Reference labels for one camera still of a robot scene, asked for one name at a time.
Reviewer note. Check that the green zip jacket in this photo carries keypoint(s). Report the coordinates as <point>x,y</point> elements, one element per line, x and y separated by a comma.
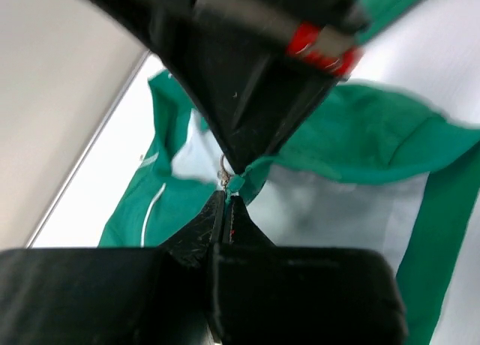
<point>378,165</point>

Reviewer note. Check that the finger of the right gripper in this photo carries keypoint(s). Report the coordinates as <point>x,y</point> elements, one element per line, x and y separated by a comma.
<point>255,69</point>

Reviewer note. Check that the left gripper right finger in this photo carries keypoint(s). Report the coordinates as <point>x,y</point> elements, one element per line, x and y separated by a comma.
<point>261,293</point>

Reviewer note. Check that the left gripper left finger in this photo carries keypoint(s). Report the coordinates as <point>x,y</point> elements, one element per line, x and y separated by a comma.
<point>113,295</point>

